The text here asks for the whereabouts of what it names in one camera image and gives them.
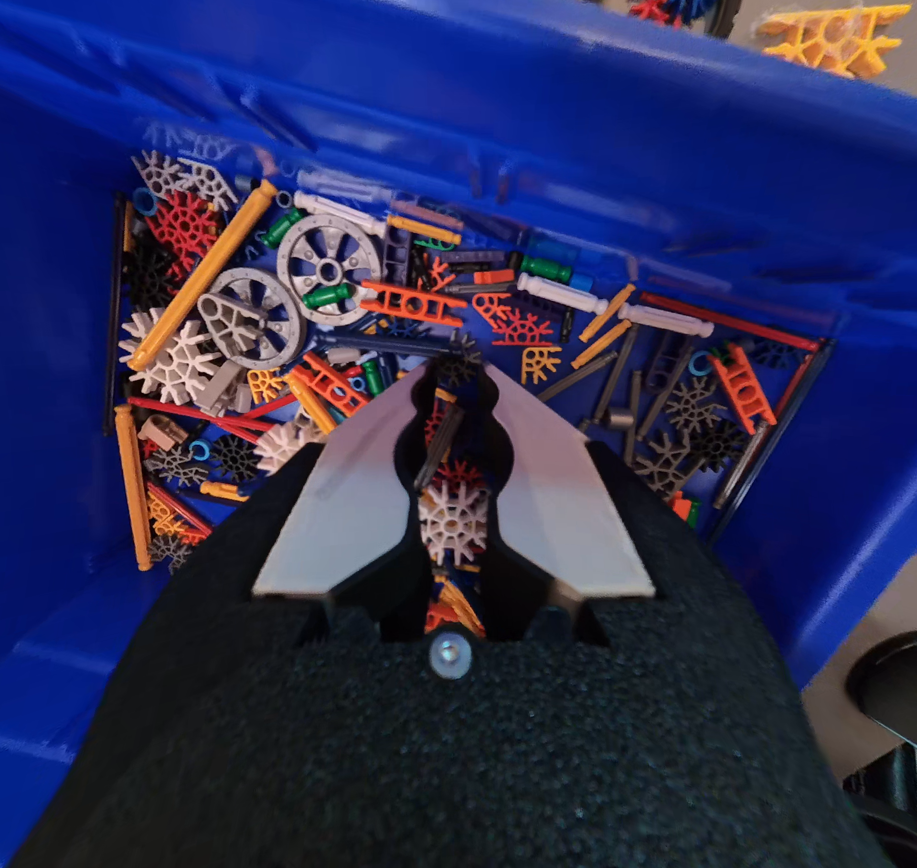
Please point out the blue plastic bin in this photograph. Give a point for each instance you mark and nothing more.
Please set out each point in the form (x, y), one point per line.
(501, 130)

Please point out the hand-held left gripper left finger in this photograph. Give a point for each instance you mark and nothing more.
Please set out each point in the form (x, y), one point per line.
(344, 517)

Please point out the pile of toy pieces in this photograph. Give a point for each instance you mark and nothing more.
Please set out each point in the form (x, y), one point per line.
(430, 305)

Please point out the yellow half connector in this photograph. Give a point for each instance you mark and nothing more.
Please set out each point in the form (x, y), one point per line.
(831, 40)

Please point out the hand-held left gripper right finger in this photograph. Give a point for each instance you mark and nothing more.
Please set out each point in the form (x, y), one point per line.
(566, 517)

